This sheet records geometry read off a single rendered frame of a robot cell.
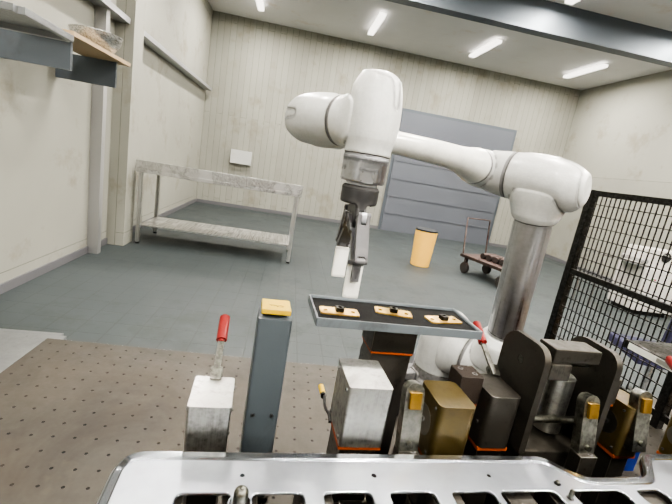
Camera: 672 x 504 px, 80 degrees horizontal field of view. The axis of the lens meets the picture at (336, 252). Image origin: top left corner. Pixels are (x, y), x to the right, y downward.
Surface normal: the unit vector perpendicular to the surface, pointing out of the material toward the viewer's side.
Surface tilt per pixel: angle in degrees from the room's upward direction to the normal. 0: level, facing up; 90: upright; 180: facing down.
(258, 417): 90
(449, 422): 90
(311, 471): 0
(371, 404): 90
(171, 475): 0
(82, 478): 0
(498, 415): 90
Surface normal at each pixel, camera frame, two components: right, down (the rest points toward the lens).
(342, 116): -0.74, 0.06
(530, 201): -0.70, 0.30
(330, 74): 0.11, 0.23
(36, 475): 0.17, -0.96
